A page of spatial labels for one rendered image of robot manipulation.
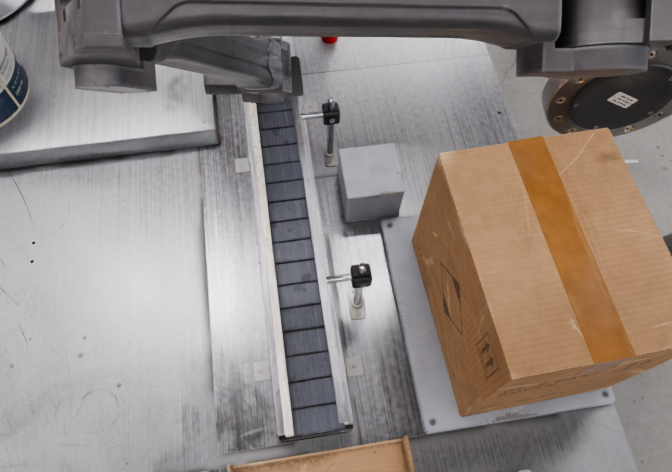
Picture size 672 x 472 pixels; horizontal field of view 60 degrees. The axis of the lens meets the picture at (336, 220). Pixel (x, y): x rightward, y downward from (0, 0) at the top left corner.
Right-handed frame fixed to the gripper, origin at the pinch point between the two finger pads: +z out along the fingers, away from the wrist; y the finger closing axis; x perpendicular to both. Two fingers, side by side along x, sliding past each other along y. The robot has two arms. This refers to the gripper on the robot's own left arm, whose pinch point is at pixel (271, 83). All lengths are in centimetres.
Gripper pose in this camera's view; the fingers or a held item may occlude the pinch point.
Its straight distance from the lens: 108.4
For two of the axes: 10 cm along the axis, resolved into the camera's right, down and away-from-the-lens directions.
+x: 1.2, 9.8, 1.6
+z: -1.1, -1.5, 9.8
